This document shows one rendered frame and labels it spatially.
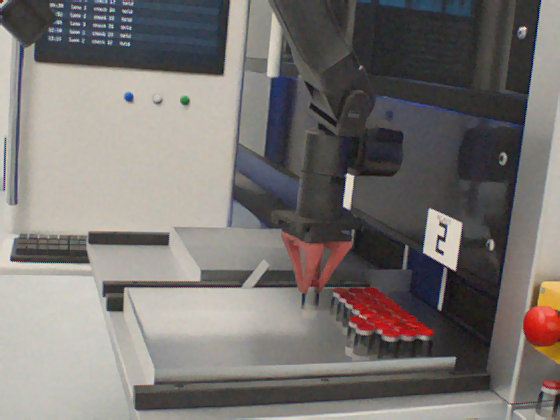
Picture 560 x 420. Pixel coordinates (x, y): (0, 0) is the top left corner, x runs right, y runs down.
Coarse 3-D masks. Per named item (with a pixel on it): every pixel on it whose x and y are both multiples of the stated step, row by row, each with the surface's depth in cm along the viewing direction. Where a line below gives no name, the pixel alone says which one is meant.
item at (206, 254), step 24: (192, 240) 137; (216, 240) 139; (240, 240) 140; (264, 240) 141; (192, 264) 117; (216, 264) 127; (240, 264) 129; (288, 264) 131; (360, 264) 136; (384, 288) 122; (408, 288) 123
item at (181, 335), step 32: (128, 288) 100; (160, 288) 102; (192, 288) 103; (224, 288) 104; (256, 288) 106; (288, 288) 107; (128, 320) 96; (160, 320) 99; (192, 320) 100; (224, 320) 102; (256, 320) 103; (288, 320) 104; (320, 320) 105; (160, 352) 89; (192, 352) 90; (224, 352) 91; (256, 352) 92; (288, 352) 93; (320, 352) 94
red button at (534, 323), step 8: (528, 312) 75; (536, 312) 74; (544, 312) 74; (552, 312) 74; (528, 320) 75; (536, 320) 74; (544, 320) 73; (552, 320) 73; (528, 328) 75; (536, 328) 74; (544, 328) 73; (552, 328) 73; (528, 336) 75; (536, 336) 74; (544, 336) 73; (552, 336) 73; (536, 344) 74; (544, 344) 74; (552, 344) 74
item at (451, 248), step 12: (432, 216) 101; (444, 216) 98; (432, 228) 101; (444, 228) 98; (456, 228) 95; (432, 240) 100; (456, 240) 95; (432, 252) 100; (444, 252) 97; (456, 252) 95; (456, 264) 95
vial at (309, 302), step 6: (312, 288) 98; (318, 288) 99; (306, 294) 98; (312, 294) 98; (318, 294) 99; (306, 300) 99; (312, 300) 98; (318, 300) 99; (306, 306) 99; (312, 306) 99; (318, 306) 99; (300, 312) 100; (306, 312) 99; (312, 312) 99; (312, 318) 99
